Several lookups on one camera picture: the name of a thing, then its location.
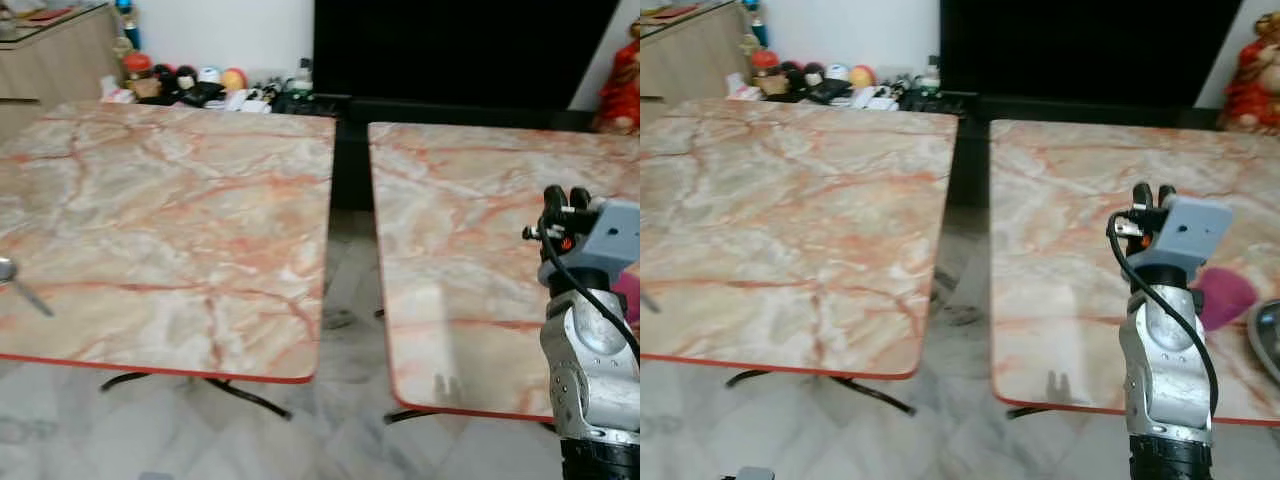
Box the marble folding table red edge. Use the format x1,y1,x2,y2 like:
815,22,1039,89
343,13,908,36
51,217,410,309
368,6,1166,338
640,97,960,417
987,117,1280,430
0,100,339,422
366,120,641,427

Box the pink plastic bowl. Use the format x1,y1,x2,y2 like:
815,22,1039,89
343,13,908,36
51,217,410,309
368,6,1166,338
611,269,641,327
1192,266,1260,334

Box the red seated statue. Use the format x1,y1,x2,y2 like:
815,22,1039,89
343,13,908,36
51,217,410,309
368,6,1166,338
1219,11,1280,137
592,39,641,137

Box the black television screen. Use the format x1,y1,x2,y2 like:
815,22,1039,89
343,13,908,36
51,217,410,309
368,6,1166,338
312,0,622,112
937,0,1245,110

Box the silver metal bowl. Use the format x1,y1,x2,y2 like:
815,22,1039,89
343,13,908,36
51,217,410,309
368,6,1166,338
1246,297,1280,387

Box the light wooden cabinet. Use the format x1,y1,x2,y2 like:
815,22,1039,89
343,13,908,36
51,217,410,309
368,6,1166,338
0,3,124,142
640,0,752,102

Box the red lidded jar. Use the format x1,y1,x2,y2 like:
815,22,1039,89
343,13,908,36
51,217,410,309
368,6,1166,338
749,47,782,97
121,51,154,100

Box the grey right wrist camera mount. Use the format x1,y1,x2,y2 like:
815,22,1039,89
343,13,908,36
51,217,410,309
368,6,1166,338
1134,194,1235,273
540,197,641,278

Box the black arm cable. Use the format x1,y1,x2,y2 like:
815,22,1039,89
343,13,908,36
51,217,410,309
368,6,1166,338
1106,210,1220,418
537,213,641,368

